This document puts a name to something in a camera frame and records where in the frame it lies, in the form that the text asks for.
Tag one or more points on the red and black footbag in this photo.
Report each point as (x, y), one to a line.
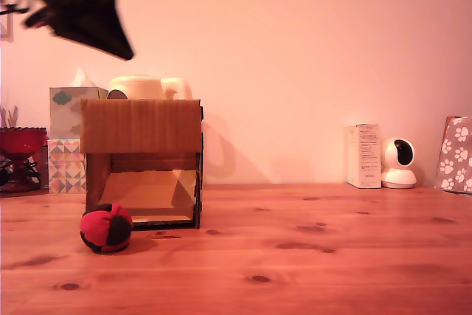
(107, 228)

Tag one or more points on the cardboard dice tower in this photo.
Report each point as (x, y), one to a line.
(140, 127)

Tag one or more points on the white tissue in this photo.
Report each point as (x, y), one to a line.
(82, 79)

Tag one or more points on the grey round disc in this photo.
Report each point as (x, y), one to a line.
(117, 95)

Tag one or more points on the cream plastic jug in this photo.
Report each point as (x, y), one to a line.
(140, 88)

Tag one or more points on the cloud print tissue box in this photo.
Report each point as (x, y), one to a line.
(62, 116)

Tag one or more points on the dry plant stalks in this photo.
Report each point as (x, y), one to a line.
(12, 117)

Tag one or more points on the red glass footed bowl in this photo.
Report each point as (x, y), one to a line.
(18, 141)

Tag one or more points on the triangle pattern tissue box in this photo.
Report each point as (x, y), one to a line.
(64, 167)

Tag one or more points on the white printed carton box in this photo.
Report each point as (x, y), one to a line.
(363, 156)

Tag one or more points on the grey paw print bag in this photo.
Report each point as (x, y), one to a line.
(455, 160)

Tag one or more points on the white wall fixture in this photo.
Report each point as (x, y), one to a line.
(6, 32)

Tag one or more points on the small white round camera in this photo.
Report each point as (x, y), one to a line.
(397, 178)

